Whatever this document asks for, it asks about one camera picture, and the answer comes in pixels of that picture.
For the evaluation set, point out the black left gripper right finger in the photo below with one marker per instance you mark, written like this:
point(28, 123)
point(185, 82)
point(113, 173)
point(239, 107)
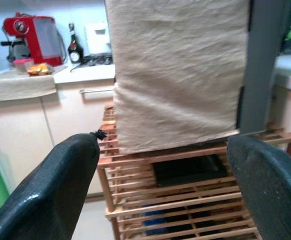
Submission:
point(273, 190)

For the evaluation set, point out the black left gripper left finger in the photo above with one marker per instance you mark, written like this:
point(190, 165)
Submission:
point(43, 190)

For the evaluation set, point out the orange snack bag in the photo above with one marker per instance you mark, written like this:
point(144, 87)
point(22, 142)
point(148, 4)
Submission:
point(39, 69)

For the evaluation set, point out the beige cloth fridge cover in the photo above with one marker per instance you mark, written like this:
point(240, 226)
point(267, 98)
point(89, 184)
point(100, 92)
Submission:
point(173, 75)

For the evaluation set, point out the cream kitchen cabinet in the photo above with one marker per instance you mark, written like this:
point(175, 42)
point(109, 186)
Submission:
point(68, 115)

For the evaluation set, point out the black tray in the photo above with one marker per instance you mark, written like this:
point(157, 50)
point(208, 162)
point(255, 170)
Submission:
point(185, 170)

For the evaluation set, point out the beige counter cloth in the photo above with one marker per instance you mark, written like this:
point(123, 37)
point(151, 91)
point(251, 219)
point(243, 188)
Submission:
point(15, 87)

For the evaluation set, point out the wooden slatted rack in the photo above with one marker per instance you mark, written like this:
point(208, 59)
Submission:
point(173, 153)

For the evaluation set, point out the blue box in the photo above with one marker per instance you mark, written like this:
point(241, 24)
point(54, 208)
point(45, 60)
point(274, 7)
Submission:
point(155, 220)

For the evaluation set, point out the pink lid container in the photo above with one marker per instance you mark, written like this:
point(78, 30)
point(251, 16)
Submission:
point(23, 63)

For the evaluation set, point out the black gas stove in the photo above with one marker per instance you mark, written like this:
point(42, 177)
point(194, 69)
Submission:
point(98, 60)

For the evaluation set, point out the dark green bottle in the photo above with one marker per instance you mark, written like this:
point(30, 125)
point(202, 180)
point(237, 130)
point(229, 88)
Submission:
point(75, 47)

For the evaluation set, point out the red coffee machine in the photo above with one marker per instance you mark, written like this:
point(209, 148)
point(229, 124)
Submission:
point(29, 35)

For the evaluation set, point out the white lidded pot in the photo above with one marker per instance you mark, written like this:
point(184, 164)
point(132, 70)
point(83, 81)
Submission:
point(96, 42)

